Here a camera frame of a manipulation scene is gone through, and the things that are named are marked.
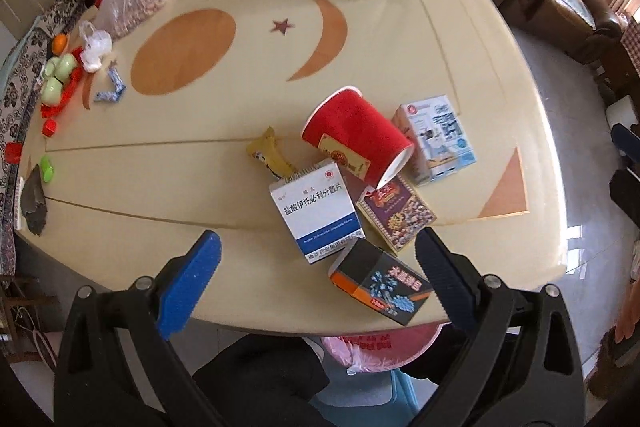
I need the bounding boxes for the small white plastic bag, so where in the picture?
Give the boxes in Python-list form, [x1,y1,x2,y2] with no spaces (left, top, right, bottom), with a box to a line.
[78,21,113,72]

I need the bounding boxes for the black and orange box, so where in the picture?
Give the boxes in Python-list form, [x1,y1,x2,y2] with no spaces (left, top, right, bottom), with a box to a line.
[328,237,434,326]

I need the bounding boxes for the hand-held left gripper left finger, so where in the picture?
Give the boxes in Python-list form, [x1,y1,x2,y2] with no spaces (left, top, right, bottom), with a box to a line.
[54,229,223,427]

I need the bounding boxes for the purple playing card box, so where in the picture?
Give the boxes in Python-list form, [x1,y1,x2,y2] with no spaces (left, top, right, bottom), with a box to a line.
[356,174,438,256]

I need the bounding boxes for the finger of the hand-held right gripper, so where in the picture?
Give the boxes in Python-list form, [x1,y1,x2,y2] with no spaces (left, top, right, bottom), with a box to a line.
[609,169,640,228]
[611,122,640,158]

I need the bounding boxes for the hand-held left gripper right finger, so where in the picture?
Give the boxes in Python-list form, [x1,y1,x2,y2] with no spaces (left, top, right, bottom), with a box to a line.
[410,227,587,427]

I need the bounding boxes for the pink plastic bag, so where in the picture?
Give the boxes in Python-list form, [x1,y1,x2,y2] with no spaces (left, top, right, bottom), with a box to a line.
[320,322,443,375]

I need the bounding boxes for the floral patterned blanket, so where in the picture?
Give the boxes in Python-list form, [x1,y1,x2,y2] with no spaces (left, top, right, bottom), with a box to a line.
[0,0,91,288]

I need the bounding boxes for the yellow snack wrapper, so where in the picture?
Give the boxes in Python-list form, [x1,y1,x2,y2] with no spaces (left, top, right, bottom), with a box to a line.
[245,127,299,180]

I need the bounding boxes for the white and blue medicine box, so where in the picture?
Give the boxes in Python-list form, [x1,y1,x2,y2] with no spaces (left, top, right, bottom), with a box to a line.
[269,161,367,266]

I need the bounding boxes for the person's black pants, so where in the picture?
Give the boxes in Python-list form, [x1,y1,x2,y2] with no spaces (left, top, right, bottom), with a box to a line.
[192,334,331,427]

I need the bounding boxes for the pale blue drink carton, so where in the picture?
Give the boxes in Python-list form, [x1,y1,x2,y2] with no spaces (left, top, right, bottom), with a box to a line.
[391,95,477,186]

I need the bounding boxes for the red paper cup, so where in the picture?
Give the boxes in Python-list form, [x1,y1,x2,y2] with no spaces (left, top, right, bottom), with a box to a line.
[301,86,416,188]

